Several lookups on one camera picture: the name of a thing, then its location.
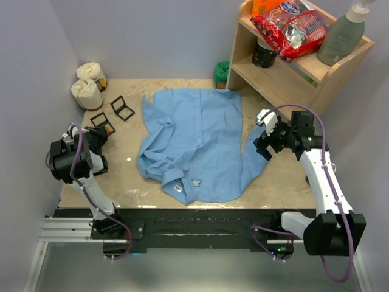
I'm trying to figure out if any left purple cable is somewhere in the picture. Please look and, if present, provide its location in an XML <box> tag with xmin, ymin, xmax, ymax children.
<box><xmin>44</xmin><ymin>123</ymin><xmax>133</xmax><ymax>260</ymax></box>

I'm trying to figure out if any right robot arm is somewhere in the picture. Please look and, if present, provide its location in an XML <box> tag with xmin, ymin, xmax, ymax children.
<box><xmin>254</xmin><ymin>109</ymin><xmax>366</xmax><ymax>256</ymax></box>

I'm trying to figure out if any purple cable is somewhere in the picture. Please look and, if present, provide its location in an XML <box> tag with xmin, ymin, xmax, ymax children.
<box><xmin>44</xmin><ymin>123</ymin><xmax>133</xmax><ymax>260</ymax></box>
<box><xmin>263</xmin><ymin>103</ymin><xmax>355</xmax><ymax>283</ymax></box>

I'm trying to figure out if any white cloth bag rear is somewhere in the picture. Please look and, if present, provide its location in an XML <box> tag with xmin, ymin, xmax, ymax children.
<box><xmin>76</xmin><ymin>62</ymin><xmax>107</xmax><ymax>92</ymax></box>

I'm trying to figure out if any white cloth bag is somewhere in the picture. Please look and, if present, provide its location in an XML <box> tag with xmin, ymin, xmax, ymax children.
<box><xmin>71</xmin><ymin>78</ymin><xmax>103</xmax><ymax>111</ymax></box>
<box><xmin>76</xmin><ymin>62</ymin><xmax>107</xmax><ymax>92</ymax></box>

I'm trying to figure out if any green lidded container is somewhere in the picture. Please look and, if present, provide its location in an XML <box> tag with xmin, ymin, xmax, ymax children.
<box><xmin>213</xmin><ymin>61</ymin><xmax>229</xmax><ymax>89</ymax></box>

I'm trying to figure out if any green pump bottle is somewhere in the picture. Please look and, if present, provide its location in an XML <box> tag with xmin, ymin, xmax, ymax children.
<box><xmin>317</xmin><ymin>0</ymin><xmax>375</xmax><ymax>66</ymax></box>

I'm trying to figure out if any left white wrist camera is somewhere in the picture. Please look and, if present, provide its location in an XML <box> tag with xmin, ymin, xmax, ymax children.
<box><xmin>62</xmin><ymin>123</ymin><xmax>78</xmax><ymax>140</ymax></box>

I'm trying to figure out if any blue button shirt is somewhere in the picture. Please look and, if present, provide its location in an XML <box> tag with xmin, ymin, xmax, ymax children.
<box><xmin>137</xmin><ymin>88</ymin><xmax>267</xmax><ymax>205</ymax></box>

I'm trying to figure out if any black stand rear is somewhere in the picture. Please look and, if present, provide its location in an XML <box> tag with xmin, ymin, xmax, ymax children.
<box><xmin>110</xmin><ymin>96</ymin><xmax>135</xmax><ymax>122</ymax></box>

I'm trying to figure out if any black stand front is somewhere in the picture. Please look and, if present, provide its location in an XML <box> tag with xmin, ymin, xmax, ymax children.
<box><xmin>90</xmin><ymin>112</ymin><xmax>116</xmax><ymax>136</ymax></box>

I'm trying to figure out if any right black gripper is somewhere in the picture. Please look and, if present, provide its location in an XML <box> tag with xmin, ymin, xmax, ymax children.
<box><xmin>254</xmin><ymin>117</ymin><xmax>297</xmax><ymax>161</ymax></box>

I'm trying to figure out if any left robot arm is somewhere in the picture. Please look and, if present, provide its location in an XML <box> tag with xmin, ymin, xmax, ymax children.
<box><xmin>46</xmin><ymin>125</ymin><xmax>126</xmax><ymax>238</ymax></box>

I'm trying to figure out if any wooden shelf unit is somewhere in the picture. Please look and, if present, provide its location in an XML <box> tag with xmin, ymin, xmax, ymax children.
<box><xmin>226</xmin><ymin>1</ymin><xmax>375</xmax><ymax>114</ymax></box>

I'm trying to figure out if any orange snack box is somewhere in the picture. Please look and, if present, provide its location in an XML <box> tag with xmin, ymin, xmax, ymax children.
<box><xmin>252</xmin><ymin>0</ymin><xmax>283</xmax><ymax>18</ymax></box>

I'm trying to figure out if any dark jar on shelf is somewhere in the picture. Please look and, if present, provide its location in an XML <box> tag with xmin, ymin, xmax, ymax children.
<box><xmin>252</xmin><ymin>38</ymin><xmax>277</xmax><ymax>68</ymax></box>

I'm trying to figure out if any black stand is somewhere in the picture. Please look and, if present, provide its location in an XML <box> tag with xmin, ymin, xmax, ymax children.
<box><xmin>110</xmin><ymin>96</ymin><xmax>135</xmax><ymax>122</ymax></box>
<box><xmin>90</xmin><ymin>112</ymin><xmax>116</xmax><ymax>136</ymax></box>

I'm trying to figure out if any white cloth bag front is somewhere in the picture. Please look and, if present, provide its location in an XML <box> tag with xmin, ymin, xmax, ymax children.
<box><xmin>71</xmin><ymin>78</ymin><xmax>103</xmax><ymax>111</ymax></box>

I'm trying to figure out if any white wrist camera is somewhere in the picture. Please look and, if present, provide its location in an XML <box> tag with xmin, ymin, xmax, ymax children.
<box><xmin>256</xmin><ymin>109</ymin><xmax>281</xmax><ymax>136</ymax></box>
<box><xmin>62</xmin><ymin>123</ymin><xmax>78</xmax><ymax>140</ymax></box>

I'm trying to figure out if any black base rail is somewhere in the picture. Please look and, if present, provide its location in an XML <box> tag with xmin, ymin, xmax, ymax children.
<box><xmin>53</xmin><ymin>208</ymin><xmax>303</xmax><ymax>258</ymax></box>

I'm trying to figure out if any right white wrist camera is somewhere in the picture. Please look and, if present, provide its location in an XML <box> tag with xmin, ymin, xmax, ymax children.
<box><xmin>256</xmin><ymin>109</ymin><xmax>281</xmax><ymax>136</ymax></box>

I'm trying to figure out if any red candy bag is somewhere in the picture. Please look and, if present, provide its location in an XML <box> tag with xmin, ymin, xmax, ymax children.
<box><xmin>251</xmin><ymin>1</ymin><xmax>334</xmax><ymax>63</ymax></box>

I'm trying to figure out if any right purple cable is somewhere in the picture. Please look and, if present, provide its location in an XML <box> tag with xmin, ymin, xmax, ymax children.
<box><xmin>263</xmin><ymin>103</ymin><xmax>355</xmax><ymax>283</ymax></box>

